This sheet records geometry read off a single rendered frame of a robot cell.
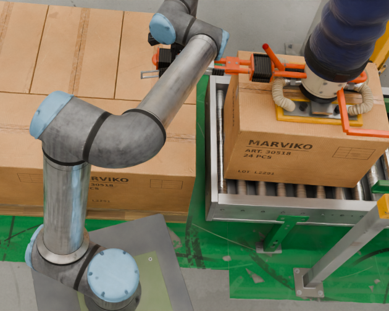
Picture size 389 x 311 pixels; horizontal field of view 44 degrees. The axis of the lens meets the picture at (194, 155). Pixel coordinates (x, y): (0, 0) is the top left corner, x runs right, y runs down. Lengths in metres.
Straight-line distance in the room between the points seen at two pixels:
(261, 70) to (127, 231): 0.77
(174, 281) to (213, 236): 0.91
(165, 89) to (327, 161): 1.08
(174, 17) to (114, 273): 0.76
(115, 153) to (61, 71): 1.54
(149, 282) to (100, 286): 0.32
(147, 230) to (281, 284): 1.03
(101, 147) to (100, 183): 1.29
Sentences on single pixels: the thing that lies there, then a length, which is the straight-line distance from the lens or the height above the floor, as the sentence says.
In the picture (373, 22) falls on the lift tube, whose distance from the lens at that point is 1.63.
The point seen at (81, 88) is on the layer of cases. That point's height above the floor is 0.54.
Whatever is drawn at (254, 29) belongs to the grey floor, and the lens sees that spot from 3.56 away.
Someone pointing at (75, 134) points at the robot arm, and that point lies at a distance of 1.01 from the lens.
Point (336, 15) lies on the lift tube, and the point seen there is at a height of 1.41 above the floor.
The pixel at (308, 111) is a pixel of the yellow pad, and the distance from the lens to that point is 1.93.
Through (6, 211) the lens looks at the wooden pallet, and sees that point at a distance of 2.74.
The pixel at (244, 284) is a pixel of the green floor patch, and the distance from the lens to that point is 2.60.
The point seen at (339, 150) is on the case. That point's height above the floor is 0.86.
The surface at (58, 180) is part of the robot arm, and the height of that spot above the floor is 1.45.
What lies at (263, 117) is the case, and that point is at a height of 0.95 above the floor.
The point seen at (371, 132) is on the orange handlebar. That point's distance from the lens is 1.82.
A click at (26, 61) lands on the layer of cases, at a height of 0.54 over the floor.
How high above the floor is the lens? 2.45
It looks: 59 degrees down
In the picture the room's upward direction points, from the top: 11 degrees clockwise
